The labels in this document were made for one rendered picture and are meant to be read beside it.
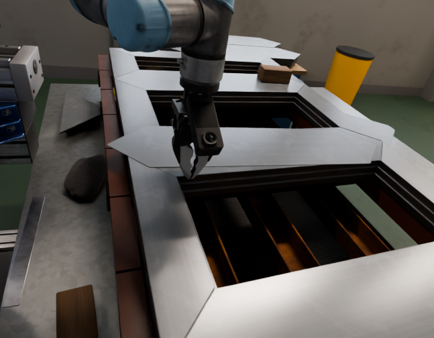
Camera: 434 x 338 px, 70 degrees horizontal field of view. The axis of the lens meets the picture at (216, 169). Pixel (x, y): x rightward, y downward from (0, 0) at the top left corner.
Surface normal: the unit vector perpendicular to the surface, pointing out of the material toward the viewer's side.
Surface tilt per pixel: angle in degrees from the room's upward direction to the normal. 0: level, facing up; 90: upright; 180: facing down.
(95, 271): 0
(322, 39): 90
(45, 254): 0
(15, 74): 90
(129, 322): 0
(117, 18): 90
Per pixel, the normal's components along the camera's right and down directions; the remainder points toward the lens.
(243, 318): 0.15, -0.80
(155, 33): 0.66, 0.62
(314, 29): 0.25, 0.60
